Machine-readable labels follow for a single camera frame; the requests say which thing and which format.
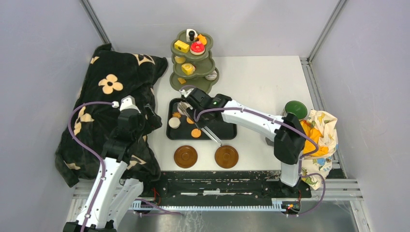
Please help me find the steel tongs white handle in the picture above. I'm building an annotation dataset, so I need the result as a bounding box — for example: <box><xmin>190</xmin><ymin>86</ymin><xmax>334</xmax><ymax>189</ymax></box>
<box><xmin>187</xmin><ymin>105</ymin><xmax>222</xmax><ymax>146</ymax></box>

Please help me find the white glazed donut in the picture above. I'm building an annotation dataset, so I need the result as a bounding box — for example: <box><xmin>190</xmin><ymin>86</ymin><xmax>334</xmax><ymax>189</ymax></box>
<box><xmin>205</xmin><ymin>70</ymin><xmax>218</xmax><ymax>81</ymax></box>
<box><xmin>177</xmin><ymin>101</ymin><xmax>190</xmax><ymax>116</ymax></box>

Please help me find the rectangular tan cracker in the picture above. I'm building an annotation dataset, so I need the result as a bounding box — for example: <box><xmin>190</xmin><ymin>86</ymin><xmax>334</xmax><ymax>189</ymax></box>
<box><xmin>177</xmin><ymin>77</ymin><xmax>186</xmax><ymax>85</ymax></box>

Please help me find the yellow swirl roll cake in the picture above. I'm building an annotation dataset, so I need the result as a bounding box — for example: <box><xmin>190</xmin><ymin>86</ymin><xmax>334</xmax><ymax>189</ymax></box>
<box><xmin>181</xmin><ymin>63</ymin><xmax>196</xmax><ymax>76</ymax></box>

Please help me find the yellow cream cupcake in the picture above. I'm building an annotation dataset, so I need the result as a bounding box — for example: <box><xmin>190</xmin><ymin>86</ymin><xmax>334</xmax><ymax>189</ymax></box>
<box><xmin>174</xmin><ymin>56</ymin><xmax>186</xmax><ymax>64</ymax></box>

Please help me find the red glazed donut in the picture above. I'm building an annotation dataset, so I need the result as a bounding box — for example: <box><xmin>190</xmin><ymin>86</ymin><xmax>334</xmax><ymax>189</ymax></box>
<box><xmin>190</xmin><ymin>41</ymin><xmax>205</xmax><ymax>56</ymax></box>

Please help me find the yellow layered cake slice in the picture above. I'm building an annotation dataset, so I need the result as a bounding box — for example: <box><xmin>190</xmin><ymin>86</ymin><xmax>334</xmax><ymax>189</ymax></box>
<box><xmin>174</xmin><ymin>40</ymin><xmax>190</xmax><ymax>53</ymax></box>

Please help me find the orange fish-shaped pastry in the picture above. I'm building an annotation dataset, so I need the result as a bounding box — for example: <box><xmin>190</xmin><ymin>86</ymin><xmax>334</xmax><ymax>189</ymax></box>
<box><xmin>196</xmin><ymin>34</ymin><xmax>207</xmax><ymax>45</ymax></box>

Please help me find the white cake block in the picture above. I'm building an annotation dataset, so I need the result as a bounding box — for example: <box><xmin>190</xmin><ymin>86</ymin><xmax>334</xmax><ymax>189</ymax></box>
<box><xmin>186</xmin><ymin>29</ymin><xmax>198</xmax><ymax>43</ymax></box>

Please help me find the grey mug white inside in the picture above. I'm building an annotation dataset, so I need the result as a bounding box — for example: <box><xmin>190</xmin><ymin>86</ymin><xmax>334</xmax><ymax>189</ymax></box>
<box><xmin>265</xmin><ymin>137</ymin><xmax>274</xmax><ymax>147</ymax></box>

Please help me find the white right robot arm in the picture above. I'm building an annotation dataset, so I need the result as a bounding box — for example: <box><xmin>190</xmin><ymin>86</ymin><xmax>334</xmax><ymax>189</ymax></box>
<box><xmin>178</xmin><ymin>86</ymin><xmax>307</xmax><ymax>197</ymax></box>

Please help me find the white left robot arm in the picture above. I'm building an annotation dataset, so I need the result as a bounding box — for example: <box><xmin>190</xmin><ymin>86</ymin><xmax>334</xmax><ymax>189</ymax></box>
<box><xmin>63</xmin><ymin>96</ymin><xmax>162</xmax><ymax>232</ymax></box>

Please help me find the white round cake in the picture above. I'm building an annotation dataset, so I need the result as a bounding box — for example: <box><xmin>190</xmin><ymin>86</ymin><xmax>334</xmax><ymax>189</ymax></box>
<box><xmin>168</xmin><ymin>117</ymin><xmax>181</xmax><ymax>129</ymax></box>

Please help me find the small star cookie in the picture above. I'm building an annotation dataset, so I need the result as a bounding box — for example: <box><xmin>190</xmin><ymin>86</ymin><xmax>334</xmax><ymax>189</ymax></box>
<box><xmin>172</xmin><ymin>112</ymin><xmax>182</xmax><ymax>118</ymax></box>

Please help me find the round tan biscuit upper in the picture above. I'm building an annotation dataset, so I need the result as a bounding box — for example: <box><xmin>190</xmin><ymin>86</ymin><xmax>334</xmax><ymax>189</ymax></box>
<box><xmin>186</xmin><ymin>117</ymin><xmax>194</xmax><ymax>124</ymax></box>

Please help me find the round tan biscuit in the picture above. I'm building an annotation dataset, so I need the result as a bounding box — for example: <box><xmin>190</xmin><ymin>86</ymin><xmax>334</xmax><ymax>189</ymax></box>
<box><xmin>190</xmin><ymin>129</ymin><xmax>202</xmax><ymax>138</ymax></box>
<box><xmin>186</xmin><ymin>117</ymin><xmax>194</xmax><ymax>124</ymax></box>

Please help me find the black rectangular tray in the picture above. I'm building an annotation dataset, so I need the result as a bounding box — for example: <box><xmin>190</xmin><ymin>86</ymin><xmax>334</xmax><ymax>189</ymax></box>
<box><xmin>166</xmin><ymin>98</ymin><xmax>237</xmax><ymax>140</ymax></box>

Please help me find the green three-tier serving stand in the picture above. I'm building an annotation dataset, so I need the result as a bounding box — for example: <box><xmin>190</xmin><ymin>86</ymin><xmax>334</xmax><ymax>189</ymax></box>
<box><xmin>170</xmin><ymin>30</ymin><xmax>220</xmax><ymax>93</ymax></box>

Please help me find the round tan biscuit lower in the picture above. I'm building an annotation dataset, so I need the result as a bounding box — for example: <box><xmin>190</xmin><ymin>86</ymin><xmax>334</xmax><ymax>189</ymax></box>
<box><xmin>190</xmin><ymin>129</ymin><xmax>202</xmax><ymax>138</ymax></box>

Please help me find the brown wooden coaster left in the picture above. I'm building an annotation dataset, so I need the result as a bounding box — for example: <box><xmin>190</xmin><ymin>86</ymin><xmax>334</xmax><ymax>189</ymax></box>
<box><xmin>174</xmin><ymin>145</ymin><xmax>198</xmax><ymax>169</ymax></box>

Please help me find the brown wooden coaster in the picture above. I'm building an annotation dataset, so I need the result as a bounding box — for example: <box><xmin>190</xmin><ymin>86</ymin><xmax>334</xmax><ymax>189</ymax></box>
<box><xmin>174</xmin><ymin>145</ymin><xmax>198</xmax><ymax>169</ymax></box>
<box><xmin>214</xmin><ymin>145</ymin><xmax>239</xmax><ymax>169</ymax></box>

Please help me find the black floral plush blanket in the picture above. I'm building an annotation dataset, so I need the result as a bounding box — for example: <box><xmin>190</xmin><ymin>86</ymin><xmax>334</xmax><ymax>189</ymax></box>
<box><xmin>55</xmin><ymin>44</ymin><xmax>168</xmax><ymax>187</ymax></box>

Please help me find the brown wooden coaster right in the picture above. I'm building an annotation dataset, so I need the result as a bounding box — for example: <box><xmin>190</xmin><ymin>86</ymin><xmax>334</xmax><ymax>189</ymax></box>
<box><xmin>214</xmin><ymin>145</ymin><xmax>239</xmax><ymax>169</ymax></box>

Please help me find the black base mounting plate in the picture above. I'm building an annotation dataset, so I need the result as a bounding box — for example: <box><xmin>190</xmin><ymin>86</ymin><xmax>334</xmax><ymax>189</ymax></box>
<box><xmin>143</xmin><ymin>170</ymin><xmax>312</xmax><ymax>198</ymax></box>

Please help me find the patterned white yellow cloth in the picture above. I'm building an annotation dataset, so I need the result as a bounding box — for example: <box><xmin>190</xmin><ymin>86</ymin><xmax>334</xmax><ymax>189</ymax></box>
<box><xmin>300</xmin><ymin>110</ymin><xmax>338</xmax><ymax>190</ymax></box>

